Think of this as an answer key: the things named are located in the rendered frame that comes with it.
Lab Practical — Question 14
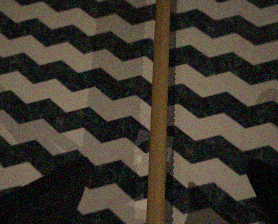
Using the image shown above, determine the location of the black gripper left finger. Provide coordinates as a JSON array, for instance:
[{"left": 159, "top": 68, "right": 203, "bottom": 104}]
[{"left": 0, "top": 157, "right": 90, "bottom": 224}]

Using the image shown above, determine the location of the tan wooden pole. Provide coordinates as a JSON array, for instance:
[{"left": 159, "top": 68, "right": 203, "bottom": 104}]
[{"left": 146, "top": 0, "right": 170, "bottom": 224}]

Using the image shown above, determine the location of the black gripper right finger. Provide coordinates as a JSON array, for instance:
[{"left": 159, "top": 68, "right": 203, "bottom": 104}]
[{"left": 247, "top": 160, "right": 278, "bottom": 224}]

